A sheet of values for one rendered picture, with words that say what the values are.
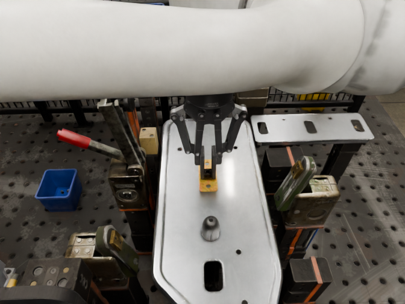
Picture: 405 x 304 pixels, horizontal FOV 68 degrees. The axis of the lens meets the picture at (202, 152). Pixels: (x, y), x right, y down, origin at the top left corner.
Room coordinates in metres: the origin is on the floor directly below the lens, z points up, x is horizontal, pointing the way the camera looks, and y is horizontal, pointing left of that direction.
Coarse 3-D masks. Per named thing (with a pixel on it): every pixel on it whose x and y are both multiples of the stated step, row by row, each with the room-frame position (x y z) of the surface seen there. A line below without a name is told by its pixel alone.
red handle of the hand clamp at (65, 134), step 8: (64, 136) 0.37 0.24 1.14; (72, 136) 0.38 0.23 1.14; (80, 136) 0.38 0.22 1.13; (72, 144) 0.37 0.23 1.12; (80, 144) 0.37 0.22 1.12; (88, 144) 0.38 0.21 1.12; (96, 144) 0.38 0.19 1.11; (96, 152) 0.38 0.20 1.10; (104, 152) 0.38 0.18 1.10; (112, 152) 0.38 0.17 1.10; (120, 152) 0.39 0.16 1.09; (120, 160) 0.38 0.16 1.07
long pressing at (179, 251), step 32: (192, 128) 0.55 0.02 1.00; (224, 128) 0.55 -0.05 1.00; (160, 160) 0.44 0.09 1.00; (192, 160) 0.44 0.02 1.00; (224, 160) 0.44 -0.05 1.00; (256, 160) 0.45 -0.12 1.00; (160, 192) 0.35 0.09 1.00; (192, 192) 0.36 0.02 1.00; (224, 192) 0.36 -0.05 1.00; (256, 192) 0.36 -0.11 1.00; (160, 224) 0.28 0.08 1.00; (192, 224) 0.28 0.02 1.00; (224, 224) 0.28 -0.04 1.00; (256, 224) 0.28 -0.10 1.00; (160, 256) 0.22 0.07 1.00; (192, 256) 0.22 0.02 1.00; (224, 256) 0.22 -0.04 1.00; (256, 256) 0.22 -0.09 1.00; (160, 288) 0.17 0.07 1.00; (192, 288) 0.17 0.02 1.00; (224, 288) 0.17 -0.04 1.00; (256, 288) 0.17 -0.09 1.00
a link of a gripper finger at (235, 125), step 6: (240, 114) 0.38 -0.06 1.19; (246, 114) 0.38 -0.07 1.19; (234, 120) 0.39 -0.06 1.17; (240, 120) 0.38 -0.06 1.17; (234, 126) 0.38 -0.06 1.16; (228, 132) 0.40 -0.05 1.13; (234, 132) 0.38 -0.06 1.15; (228, 138) 0.39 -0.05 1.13; (234, 138) 0.38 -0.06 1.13; (228, 144) 0.38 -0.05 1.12; (228, 150) 0.38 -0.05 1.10
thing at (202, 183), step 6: (204, 162) 0.42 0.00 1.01; (210, 162) 0.42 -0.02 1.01; (198, 168) 0.41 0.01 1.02; (204, 168) 0.41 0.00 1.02; (210, 168) 0.40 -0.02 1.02; (204, 174) 0.38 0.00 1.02; (210, 174) 0.38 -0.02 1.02; (216, 174) 0.39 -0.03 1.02; (204, 180) 0.38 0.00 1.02; (210, 180) 0.38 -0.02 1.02; (216, 180) 0.38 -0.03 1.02; (204, 186) 0.36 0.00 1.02; (216, 186) 0.36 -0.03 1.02
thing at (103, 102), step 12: (96, 108) 0.38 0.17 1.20; (108, 108) 0.37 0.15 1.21; (120, 108) 0.38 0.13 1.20; (132, 108) 0.38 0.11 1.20; (108, 120) 0.37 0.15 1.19; (120, 120) 0.37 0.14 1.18; (120, 132) 0.37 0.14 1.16; (132, 132) 0.40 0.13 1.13; (120, 144) 0.37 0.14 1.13; (132, 144) 0.40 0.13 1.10; (132, 156) 0.37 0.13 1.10
